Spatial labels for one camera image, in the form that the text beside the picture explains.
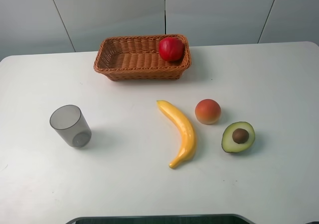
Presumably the red apple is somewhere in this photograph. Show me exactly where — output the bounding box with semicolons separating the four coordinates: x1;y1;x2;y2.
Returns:
159;37;184;62

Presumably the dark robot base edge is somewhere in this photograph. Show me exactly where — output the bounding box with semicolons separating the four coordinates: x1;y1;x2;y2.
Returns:
67;215;252;224

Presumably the orange wicker basket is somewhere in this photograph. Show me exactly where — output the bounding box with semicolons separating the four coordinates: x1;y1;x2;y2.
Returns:
93;34;191;81

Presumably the orange peach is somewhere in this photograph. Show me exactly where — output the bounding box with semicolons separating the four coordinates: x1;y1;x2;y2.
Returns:
195;99;221;125

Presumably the yellow banana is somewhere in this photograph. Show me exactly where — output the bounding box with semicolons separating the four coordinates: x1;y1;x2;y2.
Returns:
157;100;197;169

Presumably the halved avocado with pit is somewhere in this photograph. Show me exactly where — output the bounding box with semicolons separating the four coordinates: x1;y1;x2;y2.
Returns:
221;121;255;153

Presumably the grey translucent plastic cup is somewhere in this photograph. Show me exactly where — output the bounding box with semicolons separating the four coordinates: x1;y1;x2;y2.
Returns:
49;105;92;148

